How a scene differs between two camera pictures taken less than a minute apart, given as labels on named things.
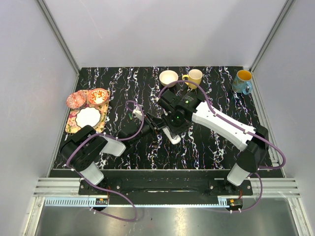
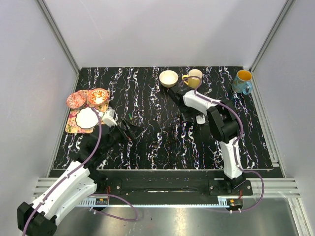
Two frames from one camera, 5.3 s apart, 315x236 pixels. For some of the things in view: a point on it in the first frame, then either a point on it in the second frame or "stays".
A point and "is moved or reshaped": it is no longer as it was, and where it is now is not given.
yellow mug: [195, 75] stays
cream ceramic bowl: [167, 76] stays
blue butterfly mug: [242, 82] stays
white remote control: [174, 140] is moved or reshaped
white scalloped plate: [88, 116] stays
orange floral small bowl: [97, 96] stays
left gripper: [155, 123] → [133, 131]
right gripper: [175, 130] → [187, 117]
